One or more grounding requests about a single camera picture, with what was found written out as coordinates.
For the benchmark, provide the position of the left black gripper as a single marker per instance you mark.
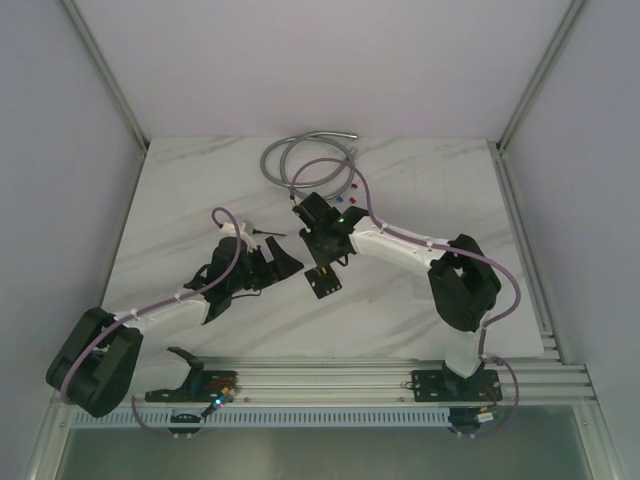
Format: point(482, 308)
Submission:
point(267, 267)

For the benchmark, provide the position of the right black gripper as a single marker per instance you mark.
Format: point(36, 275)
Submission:
point(321, 259)

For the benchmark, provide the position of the black fuse box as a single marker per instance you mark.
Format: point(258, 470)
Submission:
point(323, 285)

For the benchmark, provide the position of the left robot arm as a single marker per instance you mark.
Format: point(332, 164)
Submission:
point(109, 357)

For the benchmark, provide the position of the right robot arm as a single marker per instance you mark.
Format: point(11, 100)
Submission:
point(463, 286)

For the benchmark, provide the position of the red handled screwdriver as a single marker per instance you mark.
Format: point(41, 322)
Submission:
point(267, 233)

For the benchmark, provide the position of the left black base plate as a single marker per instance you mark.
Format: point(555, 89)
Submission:
point(220, 385)

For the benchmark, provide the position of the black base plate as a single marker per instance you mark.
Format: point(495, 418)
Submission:
point(220, 385)
point(442, 385)

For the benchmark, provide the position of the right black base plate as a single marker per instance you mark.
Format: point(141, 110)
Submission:
point(442, 385)

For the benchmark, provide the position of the slotted cable duct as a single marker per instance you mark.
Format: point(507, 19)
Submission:
point(288, 417)

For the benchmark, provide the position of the aluminium mounting rail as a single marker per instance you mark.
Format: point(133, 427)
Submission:
point(279, 382)

